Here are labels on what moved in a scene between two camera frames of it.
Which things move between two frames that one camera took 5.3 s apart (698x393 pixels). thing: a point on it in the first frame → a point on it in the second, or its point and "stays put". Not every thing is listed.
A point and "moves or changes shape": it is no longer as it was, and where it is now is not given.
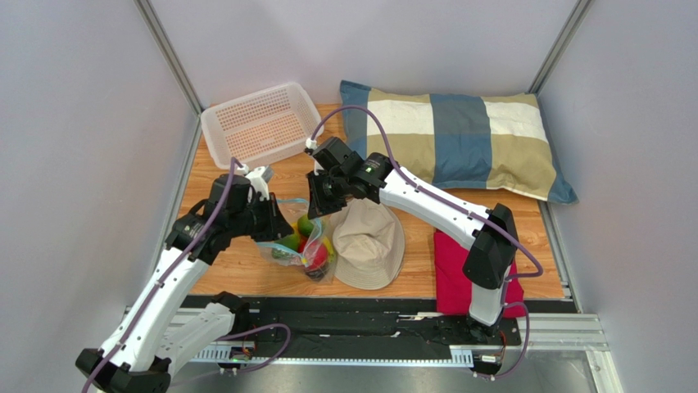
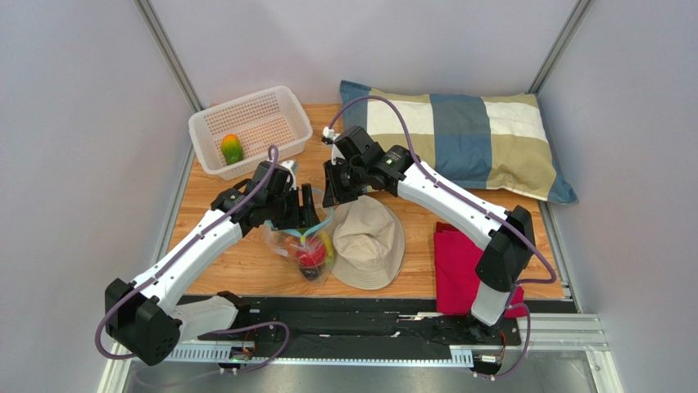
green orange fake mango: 288,245 → 231,148
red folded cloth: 454,288 stays put
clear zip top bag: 311,246 moves or changes shape
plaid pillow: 498,142 stays put
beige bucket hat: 369,242 stays put
